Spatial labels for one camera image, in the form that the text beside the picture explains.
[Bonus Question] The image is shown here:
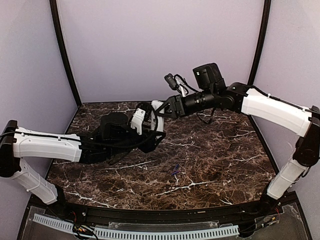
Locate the black frame post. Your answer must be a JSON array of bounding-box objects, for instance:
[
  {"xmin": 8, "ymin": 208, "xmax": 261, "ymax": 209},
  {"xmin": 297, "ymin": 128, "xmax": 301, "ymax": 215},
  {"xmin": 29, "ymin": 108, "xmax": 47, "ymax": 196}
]
[
  {"xmin": 49, "ymin": 0, "xmax": 82, "ymax": 108},
  {"xmin": 247, "ymin": 0, "xmax": 272, "ymax": 85}
]

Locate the black front rail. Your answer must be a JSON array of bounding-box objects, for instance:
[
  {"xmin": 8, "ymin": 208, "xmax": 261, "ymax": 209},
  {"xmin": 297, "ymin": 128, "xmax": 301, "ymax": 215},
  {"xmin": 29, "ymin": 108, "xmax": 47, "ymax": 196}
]
[{"xmin": 66, "ymin": 202, "xmax": 262, "ymax": 225}]

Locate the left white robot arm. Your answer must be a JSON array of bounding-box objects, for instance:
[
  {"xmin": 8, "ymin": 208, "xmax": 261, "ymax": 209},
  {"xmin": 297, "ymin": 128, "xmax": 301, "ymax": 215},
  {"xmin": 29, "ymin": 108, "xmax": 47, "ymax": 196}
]
[{"xmin": 0, "ymin": 100, "xmax": 166, "ymax": 208}]

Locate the centre grey cable duct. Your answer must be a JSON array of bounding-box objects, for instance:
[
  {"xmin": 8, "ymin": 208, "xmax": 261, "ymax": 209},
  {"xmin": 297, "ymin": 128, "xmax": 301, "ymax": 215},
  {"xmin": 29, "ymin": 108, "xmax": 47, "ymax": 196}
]
[{"xmin": 93, "ymin": 224, "xmax": 240, "ymax": 240}]

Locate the right black frame post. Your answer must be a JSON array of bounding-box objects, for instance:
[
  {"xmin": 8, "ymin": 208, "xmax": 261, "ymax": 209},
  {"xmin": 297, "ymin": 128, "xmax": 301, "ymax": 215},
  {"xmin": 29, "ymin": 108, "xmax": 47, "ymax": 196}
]
[{"xmin": 247, "ymin": 0, "xmax": 272, "ymax": 85}]

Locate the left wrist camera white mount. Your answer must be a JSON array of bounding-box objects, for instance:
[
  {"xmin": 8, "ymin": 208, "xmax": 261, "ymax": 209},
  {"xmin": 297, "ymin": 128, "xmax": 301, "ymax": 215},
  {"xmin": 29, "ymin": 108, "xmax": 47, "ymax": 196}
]
[{"xmin": 130, "ymin": 108, "xmax": 146, "ymax": 135}]

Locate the left grey cable duct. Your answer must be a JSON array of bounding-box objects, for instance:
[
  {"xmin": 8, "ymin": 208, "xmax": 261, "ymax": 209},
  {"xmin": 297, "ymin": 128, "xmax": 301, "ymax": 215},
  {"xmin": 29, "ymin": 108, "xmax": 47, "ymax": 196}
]
[{"xmin": 32, "ymin": 213, "xmax": 73, "ymax": 234}]

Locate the left black frame post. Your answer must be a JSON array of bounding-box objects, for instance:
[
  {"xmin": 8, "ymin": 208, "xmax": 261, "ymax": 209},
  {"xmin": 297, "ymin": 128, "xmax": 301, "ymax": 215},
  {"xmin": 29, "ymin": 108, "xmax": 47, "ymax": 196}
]
[{"xmin": 49, "ymin": 0, "xmax": 82, "ymax": 108}]

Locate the grey cable duct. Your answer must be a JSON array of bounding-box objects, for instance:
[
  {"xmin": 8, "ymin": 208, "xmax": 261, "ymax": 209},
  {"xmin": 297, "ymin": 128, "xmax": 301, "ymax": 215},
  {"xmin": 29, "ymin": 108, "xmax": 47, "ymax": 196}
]
[
  {"xmin": 32, "ymin": 213, "xmax": 73, "ymax": 234},
  {"xmin": 93, "ymin": 224, "xmax": 240, "ymax": 240}
]

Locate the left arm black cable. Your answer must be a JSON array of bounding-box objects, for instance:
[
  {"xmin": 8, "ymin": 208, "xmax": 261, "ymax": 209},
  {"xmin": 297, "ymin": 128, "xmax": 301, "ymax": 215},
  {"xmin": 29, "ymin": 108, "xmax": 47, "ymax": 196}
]
[{"xmin": 107, "ymin": 109, "xmax": 161, "ymax": 166}]

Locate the white remote control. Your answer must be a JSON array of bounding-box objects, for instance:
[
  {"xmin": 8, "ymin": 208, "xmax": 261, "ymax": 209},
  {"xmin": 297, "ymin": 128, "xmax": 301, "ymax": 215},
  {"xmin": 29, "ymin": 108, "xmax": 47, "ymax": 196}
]
[{"xmin": 150, "ymin": 100, "xmax": 164, "ymax": 132}]

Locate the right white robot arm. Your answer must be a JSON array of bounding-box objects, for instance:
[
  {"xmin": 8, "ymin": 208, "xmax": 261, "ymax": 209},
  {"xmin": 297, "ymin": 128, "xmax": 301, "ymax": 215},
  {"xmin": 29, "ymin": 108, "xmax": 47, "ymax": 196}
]
[{"xmin": 151, "ymin": 63, "xmax": 320, "ymax": 215}]

